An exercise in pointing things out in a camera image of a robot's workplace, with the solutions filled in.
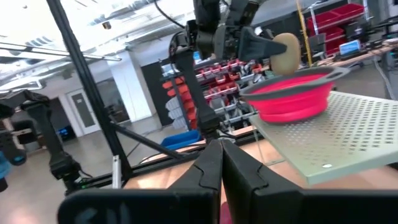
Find small blue screen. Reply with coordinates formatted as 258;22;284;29
338;39;362;57

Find background wooden table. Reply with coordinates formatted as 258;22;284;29
317;42;398;68

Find red collapsible bowl grey rim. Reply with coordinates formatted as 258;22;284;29
239;66;351;124

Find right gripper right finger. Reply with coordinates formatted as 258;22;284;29
223;139;398;224

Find red bin rack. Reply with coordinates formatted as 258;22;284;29
306;2;366;57

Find black aluminium rig frame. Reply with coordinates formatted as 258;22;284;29
46;0;249;200

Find blue plastic tote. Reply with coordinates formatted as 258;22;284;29
160;129;203;151

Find yellow hanging cable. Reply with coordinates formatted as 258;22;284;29
294;0;313;67

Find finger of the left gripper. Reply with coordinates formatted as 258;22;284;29
238;26;289;63

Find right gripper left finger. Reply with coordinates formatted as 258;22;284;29
57;139;224;224

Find parts rack with bins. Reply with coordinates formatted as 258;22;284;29
160;57;274;131

